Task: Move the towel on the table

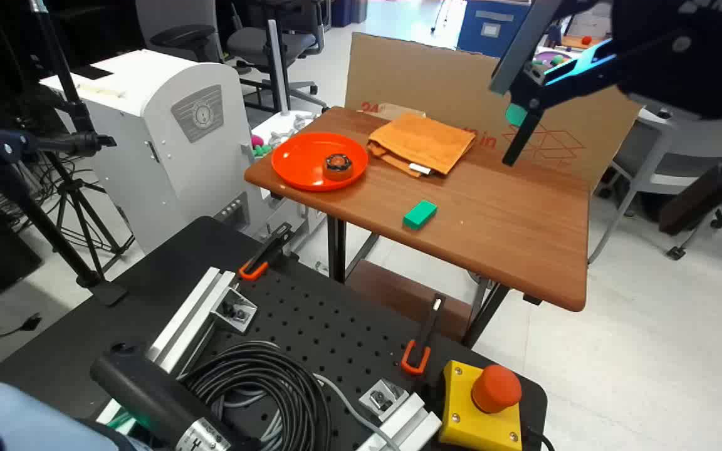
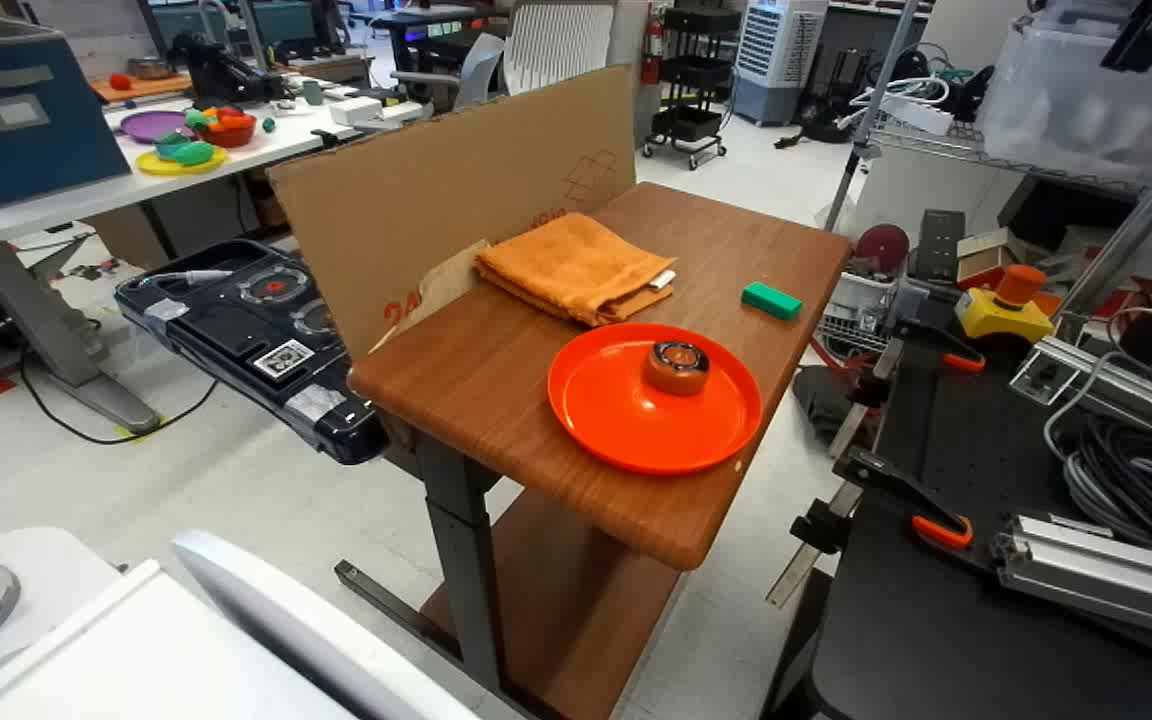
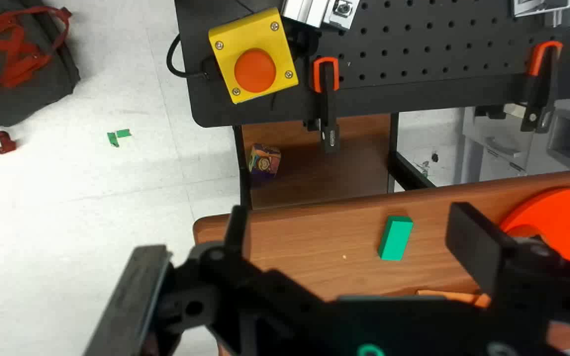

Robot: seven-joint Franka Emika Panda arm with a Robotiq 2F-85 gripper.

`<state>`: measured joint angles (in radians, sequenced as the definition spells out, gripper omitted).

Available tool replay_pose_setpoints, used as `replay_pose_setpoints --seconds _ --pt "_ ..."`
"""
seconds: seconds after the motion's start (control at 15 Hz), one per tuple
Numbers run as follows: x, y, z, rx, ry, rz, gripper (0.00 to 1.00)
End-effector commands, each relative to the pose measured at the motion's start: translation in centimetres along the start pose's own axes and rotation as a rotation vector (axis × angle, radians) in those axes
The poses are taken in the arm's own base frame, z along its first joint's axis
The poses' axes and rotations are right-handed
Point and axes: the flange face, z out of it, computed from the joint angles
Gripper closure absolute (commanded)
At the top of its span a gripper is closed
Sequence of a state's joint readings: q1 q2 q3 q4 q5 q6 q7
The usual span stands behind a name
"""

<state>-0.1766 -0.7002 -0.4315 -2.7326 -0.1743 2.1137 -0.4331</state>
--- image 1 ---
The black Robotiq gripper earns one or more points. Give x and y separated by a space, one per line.
677 59

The orange folded towel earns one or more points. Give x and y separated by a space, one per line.
424 142

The blue bin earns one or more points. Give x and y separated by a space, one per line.
490 25

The brown cardboard sheet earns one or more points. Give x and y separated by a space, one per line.
428 79

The white office chair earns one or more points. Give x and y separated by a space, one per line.
677 158

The brown wooden table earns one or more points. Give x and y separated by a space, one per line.
495 225

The green rectangular block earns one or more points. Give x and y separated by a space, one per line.
420 214

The small brown round object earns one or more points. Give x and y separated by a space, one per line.
340 163

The orange round plate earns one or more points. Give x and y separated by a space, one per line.
302 163

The grey metal pole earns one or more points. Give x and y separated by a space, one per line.
277 65

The white clear container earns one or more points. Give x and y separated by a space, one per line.
281 130

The dark office chair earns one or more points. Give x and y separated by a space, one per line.
275 40

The orange black clamp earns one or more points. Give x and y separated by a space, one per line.
420 346
262 253

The black perforated base board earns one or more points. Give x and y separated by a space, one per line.
320 327

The yellow emergency stop button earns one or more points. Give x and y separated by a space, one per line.
476 410

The grey backed office chair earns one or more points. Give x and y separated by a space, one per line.
179 29

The white machine cabinet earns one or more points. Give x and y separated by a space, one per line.
152 152

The black tripod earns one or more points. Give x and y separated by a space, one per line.
60 202

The black cylinder with silver end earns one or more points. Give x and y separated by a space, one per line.
149 392

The pale blue rounded object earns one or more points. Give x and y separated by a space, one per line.
19 421

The small metal corner bracket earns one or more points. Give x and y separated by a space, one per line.
236 312
382 398

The short aluminium extrusion rail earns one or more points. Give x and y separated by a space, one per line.
406 427

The long aluminium extrusion rail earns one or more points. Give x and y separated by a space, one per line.
189 322

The black camera boom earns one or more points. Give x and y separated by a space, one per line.
19 144

